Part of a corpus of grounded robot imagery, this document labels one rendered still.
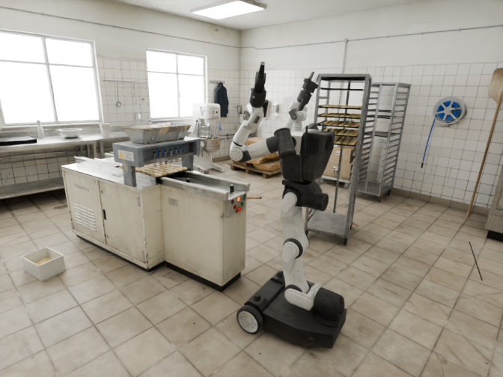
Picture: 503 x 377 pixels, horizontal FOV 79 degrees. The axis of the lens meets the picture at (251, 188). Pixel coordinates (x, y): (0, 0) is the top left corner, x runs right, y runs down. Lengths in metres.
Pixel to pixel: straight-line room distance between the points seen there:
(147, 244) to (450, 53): 4.84
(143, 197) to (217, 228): 0.69
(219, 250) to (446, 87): 4.28
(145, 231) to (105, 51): 3.95
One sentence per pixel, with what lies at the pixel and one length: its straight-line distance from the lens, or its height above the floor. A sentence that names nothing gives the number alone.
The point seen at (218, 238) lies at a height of 0.51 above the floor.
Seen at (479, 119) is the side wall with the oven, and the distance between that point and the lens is 5.49.
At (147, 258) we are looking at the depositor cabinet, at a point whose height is 0.20.
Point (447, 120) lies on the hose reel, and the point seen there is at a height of 1.32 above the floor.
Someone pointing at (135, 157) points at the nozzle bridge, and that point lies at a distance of 2.60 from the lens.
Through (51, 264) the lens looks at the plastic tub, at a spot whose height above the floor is 0.12.
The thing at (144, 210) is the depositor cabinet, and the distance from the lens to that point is 2.71.
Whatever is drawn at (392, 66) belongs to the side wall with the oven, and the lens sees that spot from 5.82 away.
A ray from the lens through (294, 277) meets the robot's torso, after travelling 2.20.
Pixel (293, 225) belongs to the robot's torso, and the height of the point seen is 0.79.
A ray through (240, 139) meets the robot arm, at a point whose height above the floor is 1.36.
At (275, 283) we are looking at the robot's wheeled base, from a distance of 2.51.
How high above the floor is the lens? 1.61
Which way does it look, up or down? 17 degrees down
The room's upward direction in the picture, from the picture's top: 2 degrees clockwise
